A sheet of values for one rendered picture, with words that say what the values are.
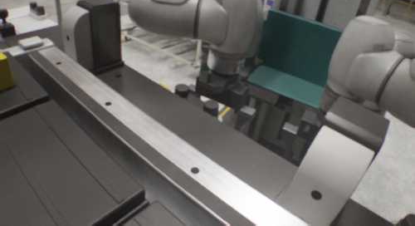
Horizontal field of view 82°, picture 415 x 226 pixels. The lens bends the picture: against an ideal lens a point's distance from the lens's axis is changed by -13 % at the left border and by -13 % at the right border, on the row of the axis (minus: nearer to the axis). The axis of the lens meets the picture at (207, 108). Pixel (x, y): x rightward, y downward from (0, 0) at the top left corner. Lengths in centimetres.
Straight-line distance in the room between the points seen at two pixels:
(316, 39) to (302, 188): 75
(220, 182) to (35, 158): 13
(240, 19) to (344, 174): 41
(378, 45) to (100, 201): 49
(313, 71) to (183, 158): 84
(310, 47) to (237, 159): 67
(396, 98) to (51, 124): 49
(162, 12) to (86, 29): 16
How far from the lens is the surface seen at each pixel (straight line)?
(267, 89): 90
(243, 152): 40
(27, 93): 28
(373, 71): 53
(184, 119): 44
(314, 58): 100
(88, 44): 55
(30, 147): 22
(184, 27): 60
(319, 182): 27
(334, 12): 104
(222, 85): 61
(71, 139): 22
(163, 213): 17
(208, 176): 21
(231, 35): 59
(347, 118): 28
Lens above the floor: 114
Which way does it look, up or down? 35 degrees down
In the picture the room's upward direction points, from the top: 9 degrees clockwise
